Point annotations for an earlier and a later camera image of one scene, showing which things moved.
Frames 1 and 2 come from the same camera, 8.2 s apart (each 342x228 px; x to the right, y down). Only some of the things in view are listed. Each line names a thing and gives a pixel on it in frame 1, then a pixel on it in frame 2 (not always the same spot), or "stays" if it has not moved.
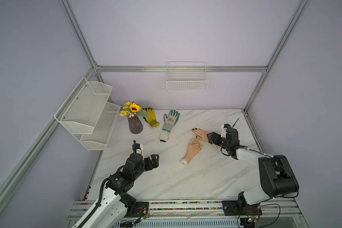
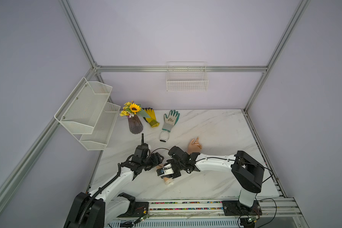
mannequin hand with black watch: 202,134 → 159,172
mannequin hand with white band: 194,147 stays
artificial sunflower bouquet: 131,109 stays
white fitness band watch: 163,140 stays
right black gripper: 217,137 → 176,174
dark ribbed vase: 135,125 stays
